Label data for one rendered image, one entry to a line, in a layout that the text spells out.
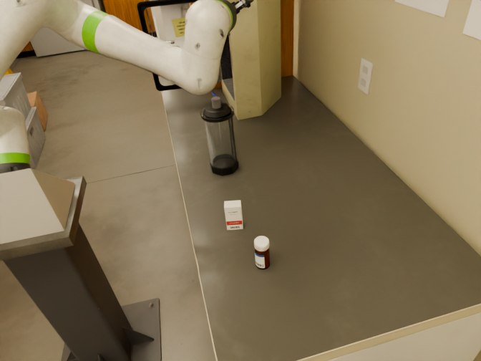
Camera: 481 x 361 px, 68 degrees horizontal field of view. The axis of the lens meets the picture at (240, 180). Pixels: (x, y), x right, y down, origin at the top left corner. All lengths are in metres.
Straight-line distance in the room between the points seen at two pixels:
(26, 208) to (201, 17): 0.72
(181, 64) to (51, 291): 0.94
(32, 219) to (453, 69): 1.22
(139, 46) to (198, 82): 0.20
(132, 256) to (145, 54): 1.57
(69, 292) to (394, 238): 1.12
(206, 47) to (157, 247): 1.65
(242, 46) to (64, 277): 1.07
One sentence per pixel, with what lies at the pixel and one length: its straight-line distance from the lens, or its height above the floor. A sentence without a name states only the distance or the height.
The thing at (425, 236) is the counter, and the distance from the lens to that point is 1.09.
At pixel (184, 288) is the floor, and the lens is 2.12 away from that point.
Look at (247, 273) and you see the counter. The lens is 0.94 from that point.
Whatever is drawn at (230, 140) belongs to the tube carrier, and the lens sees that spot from 1.19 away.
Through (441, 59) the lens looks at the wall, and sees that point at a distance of 1.11.
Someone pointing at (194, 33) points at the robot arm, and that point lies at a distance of 0.93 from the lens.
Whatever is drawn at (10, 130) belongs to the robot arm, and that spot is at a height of 1.20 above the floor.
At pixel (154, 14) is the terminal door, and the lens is 1.73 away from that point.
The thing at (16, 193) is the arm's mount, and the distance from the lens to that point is 1.16.
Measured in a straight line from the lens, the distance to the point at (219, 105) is 1.15.
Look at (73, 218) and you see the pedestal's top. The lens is 1.26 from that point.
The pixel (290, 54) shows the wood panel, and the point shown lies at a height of 1.05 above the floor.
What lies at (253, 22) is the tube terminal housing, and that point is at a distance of 1.45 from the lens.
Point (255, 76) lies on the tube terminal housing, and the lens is 1.52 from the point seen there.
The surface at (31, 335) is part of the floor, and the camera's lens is 2.30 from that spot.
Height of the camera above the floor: 1.69
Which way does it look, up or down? 38 degrees down
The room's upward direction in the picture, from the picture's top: 6 degrees counter-clockwise
